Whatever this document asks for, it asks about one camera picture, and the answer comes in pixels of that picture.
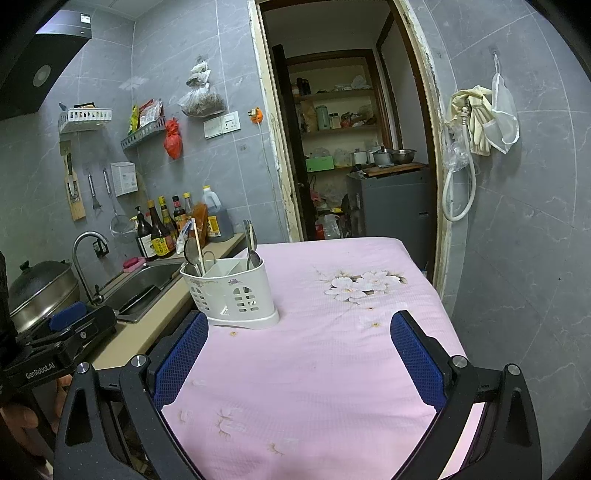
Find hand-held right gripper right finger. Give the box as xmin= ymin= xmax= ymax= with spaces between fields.
xmin=390 ymin=310 xmax=544 ymax=480

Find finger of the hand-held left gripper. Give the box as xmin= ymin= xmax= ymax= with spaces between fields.
xmin=18 ymin=307 xmax=116 ymax=358
xmin=50 ymin=303 xmax=88 ymax=330

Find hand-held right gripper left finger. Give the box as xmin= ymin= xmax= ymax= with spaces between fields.
xmin=54 ymin=310 xmax=209 ymax=480

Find white plastic utensil caddy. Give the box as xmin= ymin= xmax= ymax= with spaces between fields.
xmin=180 ymin=257 xmax=281 ymax=330

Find person's left hand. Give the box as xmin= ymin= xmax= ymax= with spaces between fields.
xmin=0 ymin=402 xmax=41 ymax=433

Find steel wok with lid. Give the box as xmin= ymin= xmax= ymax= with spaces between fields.
xmin=8 ymin=260 xmax=80 ymax=333

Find beige kitchen counter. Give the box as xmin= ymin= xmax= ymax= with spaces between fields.
xmin=88 ymin=233 xmax=247 ymax=370

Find steel faucet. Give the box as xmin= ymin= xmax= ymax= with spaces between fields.
xmin=72 ymin=232 xmax=110 ymax=305

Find steel sink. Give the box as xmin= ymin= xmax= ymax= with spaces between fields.
xmin=99 ymin=258 xmax=185 ymax=324

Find pink floral tablecloth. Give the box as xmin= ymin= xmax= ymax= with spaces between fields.
xmin=159 ymin=237 xmax=485 ymax=480

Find hanging metal strainer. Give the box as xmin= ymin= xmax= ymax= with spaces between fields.
xmin=102 ymin=168 xmax=134 ymax=238

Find dark pump sauce bottle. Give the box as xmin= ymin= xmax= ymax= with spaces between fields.
xmin=134 ymin=205 xmax=155 ymax=260

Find dark yellow-label sauce bottle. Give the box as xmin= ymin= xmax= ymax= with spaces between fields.
xmin=147 ymin=199 xmax=171 ymax=258

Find wooden cutting board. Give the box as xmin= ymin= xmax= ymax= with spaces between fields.
xmin=60 ymin=141 xmax=87 ymax=222

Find white blue packet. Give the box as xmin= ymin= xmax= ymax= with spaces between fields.
xmin=175 ymin=219 xmax=195 ymax=254

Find hanging metal peeler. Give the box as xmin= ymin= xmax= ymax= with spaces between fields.
xmin=86 ymin=173 xmax=103 ymax=217

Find yellow-cap sauce bottle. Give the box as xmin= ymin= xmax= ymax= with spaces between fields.
xmin=158 ymin=196 xmax=178 ymax=252

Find orange seasoning packet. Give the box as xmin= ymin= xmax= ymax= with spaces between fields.
xmin=189 ymin=203 xmax=209 ymax=245

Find large dark liquid jug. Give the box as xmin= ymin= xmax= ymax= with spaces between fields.
xmin=202 ymin=185 xmax=235 ymax=243

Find grey cabinet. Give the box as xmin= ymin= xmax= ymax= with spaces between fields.
xmin=346 ymin=167 xmax=432 ymax=273

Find clear plastic jug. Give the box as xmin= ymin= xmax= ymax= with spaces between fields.
xmin=318 ymin=215 xmax=345 ymax=241

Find brown wooden board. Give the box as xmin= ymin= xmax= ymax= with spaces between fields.
xmin=362 ymin=162 xmax=428 ymax=178

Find red plastic bag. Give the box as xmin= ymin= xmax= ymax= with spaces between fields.
xmin=164 ymin=117 xmax=183 ymax=160

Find red snack packets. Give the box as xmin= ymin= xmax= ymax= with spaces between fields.
xmin=137 ymin=98 xmax=164 ymax=129

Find dark wooden door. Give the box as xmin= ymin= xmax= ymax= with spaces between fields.
xmin=271 ymin=44 xmax=305 ymax=243

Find cream rubber gloves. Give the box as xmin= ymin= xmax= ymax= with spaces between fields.
xmin=450 ymin=85 xmax=495 ymax=157

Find black range hood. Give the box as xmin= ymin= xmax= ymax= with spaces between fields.
xmin=0 ymin=9 xmax=93 ymax=121

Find clear bag of dried goods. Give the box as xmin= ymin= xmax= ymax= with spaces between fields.
xmin=178 ymin=58 xmax=227 ymax=117

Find wooden storage shelf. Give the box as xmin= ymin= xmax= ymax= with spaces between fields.
xmin=286 ymin=48 xmax=393 ymax=174

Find white wall box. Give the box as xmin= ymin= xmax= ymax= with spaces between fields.
xmin=110 ymin=161 xmax=138 ymax=198

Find white hose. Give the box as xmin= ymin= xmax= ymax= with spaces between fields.
xmin=442 ymin=108 xmax=477 ymax=222

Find grey wall shelf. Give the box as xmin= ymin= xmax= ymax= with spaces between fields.
xmin=121 ymin=117 xmax=167 ymax=149

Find white wall basket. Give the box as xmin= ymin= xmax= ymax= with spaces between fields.
xmin=58 ymin=104 xmax=113 ymax=134

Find worn white door frame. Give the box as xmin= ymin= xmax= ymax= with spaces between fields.
xmin=247 ymin=0 xmax=455 ymax=301

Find white wall socket plate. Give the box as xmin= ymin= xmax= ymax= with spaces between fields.
xmin=204 ymin=111 xmax=241 ymax=139

